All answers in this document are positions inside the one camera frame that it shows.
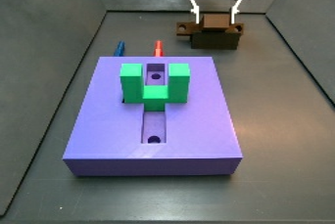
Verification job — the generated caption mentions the brown T-shaped block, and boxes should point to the brown T-shaped block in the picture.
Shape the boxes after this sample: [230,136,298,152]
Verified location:
[177,14,244,36]

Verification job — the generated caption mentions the black angle fixture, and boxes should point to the black angle fixture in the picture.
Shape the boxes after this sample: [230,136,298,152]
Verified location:
[191,31,242,50]

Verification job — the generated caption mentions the red peg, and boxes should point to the red peg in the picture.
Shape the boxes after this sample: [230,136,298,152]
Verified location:
[153,40,164,57]

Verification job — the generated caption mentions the blue peg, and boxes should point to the blue peg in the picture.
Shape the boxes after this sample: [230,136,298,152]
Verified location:
[114,41,126,57]

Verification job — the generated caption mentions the green U-shaped block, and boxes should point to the green U-shaped block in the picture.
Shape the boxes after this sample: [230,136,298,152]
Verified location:
[120,64,192,112]

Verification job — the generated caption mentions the purple base block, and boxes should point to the purple base block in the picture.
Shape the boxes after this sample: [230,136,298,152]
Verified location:
[63,57,243,176]

